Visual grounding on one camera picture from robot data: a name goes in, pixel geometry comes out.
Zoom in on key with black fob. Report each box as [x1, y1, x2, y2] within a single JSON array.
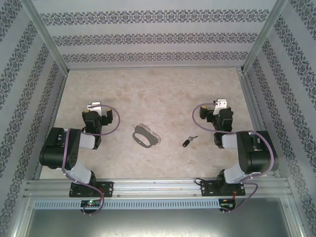
[[182, 134, 198, 148]]

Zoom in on left circuit board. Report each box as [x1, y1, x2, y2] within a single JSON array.
[[80, 200, 102, 207]]

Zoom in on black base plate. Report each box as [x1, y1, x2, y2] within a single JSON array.
[[69, 181, 114, 198], [199, 179, 246, 198]]

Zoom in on aluminium frame post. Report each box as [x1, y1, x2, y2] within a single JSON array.
[[19, 0, 70, 74], [240, 0, 288, 72]]

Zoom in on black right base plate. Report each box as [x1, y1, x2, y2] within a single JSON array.
[[199, 179, 246, 198]]

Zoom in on aluminium mounting rail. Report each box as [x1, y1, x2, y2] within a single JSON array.
[[23, 176, 291, 198]]

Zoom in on grey carabiner keyring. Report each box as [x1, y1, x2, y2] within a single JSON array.
[[132, 123, 161, 149]]

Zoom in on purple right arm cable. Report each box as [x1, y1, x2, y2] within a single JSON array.
[[192, 103, 276, 215]]

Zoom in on grey metal sheet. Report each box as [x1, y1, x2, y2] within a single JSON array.
[[24, 208, 297, 237]]

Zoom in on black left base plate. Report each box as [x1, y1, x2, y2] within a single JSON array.
[[69, 181, 114, 198]]

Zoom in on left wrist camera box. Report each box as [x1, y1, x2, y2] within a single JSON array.
[[86, 101, 102, 116]]

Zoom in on slotted grey cable duct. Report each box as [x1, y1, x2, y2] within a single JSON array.
[[33, 199, 220, 209]]

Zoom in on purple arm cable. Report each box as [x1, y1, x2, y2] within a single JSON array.
[[192, 103, 276, 215], [61, 104, 121, 217]]

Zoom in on aluminium side rail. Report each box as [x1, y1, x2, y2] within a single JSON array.
[[237, 68, 282, 178], [34, 70, 68, 180]]

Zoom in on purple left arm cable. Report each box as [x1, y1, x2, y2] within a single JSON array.
[[61, 104, 121, 217]]

